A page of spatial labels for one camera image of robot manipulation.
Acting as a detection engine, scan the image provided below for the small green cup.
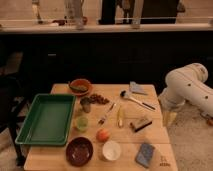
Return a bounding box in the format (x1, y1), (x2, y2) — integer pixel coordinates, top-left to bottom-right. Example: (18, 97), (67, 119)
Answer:
(75, 116), (88, 132)

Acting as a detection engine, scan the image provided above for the brown grape bunch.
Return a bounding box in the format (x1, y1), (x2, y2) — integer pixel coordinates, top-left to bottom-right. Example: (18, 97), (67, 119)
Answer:
(89, 94), (109, 105)

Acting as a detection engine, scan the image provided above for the green item in orange bowl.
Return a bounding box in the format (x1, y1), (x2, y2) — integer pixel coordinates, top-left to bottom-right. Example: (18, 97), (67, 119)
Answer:
(69, 82), (88, 92)

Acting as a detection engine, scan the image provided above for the small metal cup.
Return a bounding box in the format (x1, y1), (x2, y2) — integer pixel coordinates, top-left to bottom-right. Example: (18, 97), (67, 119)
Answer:
(80, 97), (91, 113)

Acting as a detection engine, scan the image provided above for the green plastic tray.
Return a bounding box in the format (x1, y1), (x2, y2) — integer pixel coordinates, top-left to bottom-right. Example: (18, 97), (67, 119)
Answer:
(15, 94), (76, 146)

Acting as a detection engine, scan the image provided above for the blue sponge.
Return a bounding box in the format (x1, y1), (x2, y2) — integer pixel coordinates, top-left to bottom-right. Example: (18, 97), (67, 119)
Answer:
(135, 143), (155, 168)

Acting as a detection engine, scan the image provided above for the white cup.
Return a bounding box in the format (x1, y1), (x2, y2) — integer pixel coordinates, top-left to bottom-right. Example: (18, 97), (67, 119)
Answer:
(102, 140), (121, 161)

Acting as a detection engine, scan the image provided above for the dark purple bowl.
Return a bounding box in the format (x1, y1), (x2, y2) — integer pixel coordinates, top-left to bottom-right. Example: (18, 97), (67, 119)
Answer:
(66, 137), (93, 167)

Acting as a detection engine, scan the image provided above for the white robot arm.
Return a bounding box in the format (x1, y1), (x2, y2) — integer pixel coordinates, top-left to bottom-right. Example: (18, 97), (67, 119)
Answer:
(158, 63), (213, 126)

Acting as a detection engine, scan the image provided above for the orange bowl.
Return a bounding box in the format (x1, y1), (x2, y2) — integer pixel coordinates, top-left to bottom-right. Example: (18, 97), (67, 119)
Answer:
(68, 79), (92, 96)

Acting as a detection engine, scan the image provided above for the orange peach fruit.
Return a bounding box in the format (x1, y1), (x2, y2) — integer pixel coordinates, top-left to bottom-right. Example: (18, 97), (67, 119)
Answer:
(96, 129), (110, 142)

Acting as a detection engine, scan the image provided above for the grey folded cloth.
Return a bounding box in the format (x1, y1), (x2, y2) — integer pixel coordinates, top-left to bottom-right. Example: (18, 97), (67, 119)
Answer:
(130, 81), (146, 95)

